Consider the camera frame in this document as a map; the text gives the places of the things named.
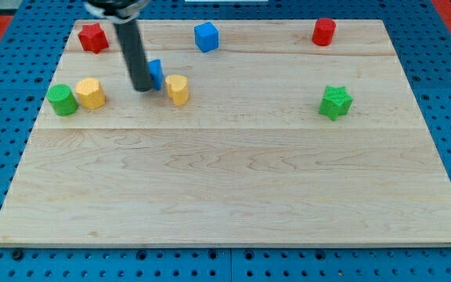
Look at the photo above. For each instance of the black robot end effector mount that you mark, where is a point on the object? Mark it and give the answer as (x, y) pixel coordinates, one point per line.
(117, 11)

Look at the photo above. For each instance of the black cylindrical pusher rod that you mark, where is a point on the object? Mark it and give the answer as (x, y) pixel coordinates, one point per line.
(134, 55)

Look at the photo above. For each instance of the yellow hexagon block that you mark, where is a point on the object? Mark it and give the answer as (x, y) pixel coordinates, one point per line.
(90, 93)

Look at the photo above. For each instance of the wooden board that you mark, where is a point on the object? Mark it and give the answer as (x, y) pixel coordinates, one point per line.
(247, 162)

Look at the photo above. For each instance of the red star block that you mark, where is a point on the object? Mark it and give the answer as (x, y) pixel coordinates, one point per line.
(93, 38)

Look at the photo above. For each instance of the small blue block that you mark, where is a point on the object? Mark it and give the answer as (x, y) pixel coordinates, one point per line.
(156, 73)

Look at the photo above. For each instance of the yellow heart block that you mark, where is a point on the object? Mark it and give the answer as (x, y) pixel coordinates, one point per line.
(177, 87)

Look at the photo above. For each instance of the blue cube block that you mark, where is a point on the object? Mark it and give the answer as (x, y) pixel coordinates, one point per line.
(206, 37)

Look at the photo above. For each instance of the green cylinder block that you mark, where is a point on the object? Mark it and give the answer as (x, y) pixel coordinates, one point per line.
(62, 100)

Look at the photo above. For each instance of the red cylinder block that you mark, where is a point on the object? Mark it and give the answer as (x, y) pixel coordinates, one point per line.
(323, 32)

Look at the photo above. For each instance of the green star block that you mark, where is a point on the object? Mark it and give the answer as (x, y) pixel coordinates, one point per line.
(335, 102)

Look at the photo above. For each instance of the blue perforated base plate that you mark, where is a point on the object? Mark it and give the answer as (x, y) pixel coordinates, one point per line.
(30, 50)

